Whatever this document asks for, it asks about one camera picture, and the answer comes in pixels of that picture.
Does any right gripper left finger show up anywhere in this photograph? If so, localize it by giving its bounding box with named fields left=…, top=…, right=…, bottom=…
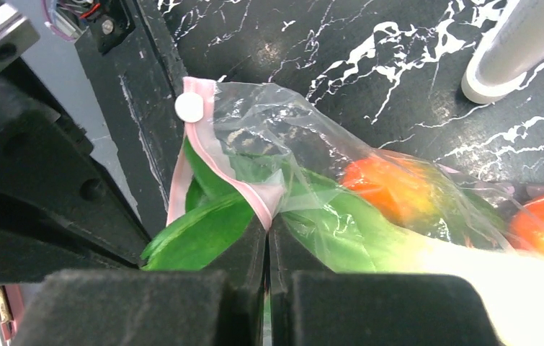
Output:
left=13, top=219, right=267, bottom=345

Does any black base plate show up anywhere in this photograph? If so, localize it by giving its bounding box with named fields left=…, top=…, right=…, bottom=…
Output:
left=73, top=0, right=189, bottom=240

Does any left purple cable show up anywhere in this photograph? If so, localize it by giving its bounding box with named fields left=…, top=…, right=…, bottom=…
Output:
left=42, top=0, right=86, bottom=42

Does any fake mango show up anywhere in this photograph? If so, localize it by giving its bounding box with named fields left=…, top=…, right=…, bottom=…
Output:
left=342, top=149, right=438, bottom=227

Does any white PVC pipe frame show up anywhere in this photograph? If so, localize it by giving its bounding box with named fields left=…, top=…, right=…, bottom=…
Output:
left=461, top=0, right=544, bottom=105

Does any clear zip top bag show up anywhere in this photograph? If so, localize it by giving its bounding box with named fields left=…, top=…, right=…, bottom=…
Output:
left=165, top=76, right=544, bottom=346

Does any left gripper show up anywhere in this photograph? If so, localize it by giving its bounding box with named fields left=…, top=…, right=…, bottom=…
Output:
left=0, top=60, right=149, bottom=284

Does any fake bok choy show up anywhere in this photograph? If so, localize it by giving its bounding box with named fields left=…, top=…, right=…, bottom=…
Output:
left=141, top=138, right=544, bottom=346

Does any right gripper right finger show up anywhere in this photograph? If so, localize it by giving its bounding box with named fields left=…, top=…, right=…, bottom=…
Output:
left=268, top=219, right=498, bottom=345

